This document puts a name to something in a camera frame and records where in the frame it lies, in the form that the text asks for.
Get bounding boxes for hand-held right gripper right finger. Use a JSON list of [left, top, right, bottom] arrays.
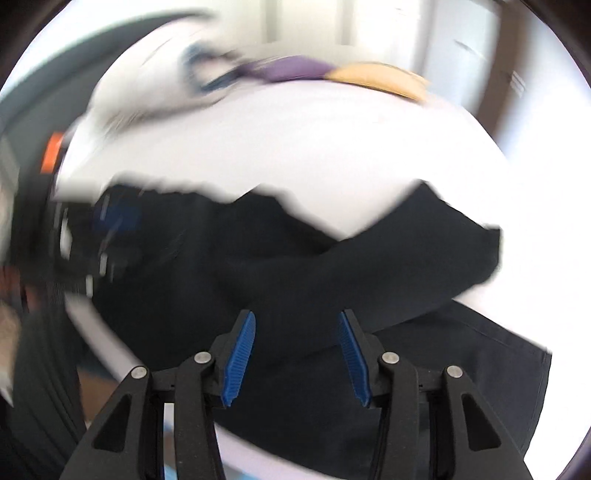
[[338, 309, 533, 480]]

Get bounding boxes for black pants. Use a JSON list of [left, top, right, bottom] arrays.
[[60, 178, 553, 477]]

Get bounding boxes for yellow pillow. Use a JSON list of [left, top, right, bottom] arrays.
[[329, 62, 430, 103]]

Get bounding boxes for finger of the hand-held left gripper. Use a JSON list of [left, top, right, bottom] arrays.
[[90, 185, 144, 289]]

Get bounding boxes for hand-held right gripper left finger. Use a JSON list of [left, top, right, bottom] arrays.
[[59, 310, 257, 480]]

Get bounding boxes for white and blue duvet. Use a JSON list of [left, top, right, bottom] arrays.
[[90, 39, 247, 132]]

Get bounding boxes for bed with white sheet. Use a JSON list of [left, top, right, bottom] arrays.
[[51, 41, 557, 480]]

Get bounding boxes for purple pillow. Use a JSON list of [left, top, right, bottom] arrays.
[[240, 55, 335, 85]]

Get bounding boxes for brown wooden door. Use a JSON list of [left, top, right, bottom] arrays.
[[475, 0, 527, 137]]

